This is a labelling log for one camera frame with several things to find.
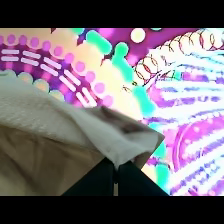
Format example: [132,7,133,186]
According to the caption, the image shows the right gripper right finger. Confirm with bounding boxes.
[117,161,170,197]

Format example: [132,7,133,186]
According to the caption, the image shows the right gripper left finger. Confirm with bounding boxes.
[61,157,117,197]

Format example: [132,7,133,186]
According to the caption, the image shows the beige garment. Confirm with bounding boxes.
[0,70,166,197]

